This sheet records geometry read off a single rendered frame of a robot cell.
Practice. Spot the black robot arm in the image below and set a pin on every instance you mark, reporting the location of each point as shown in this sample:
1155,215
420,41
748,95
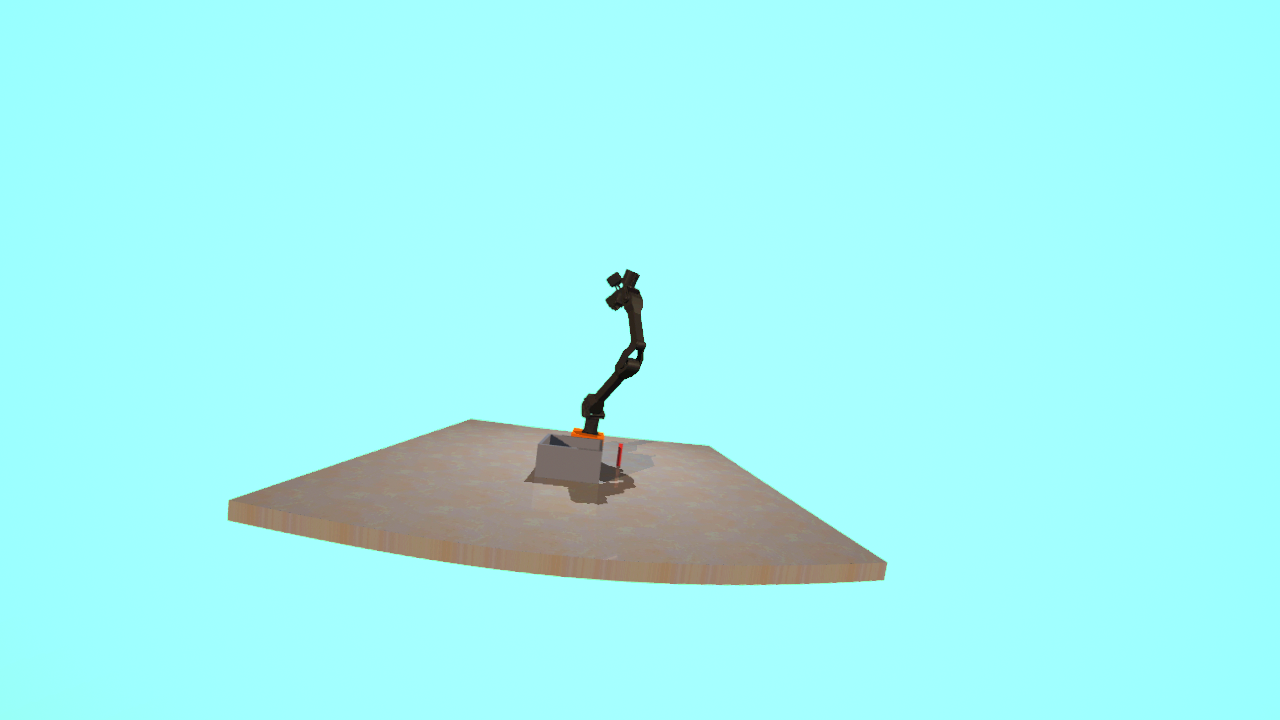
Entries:
630,298

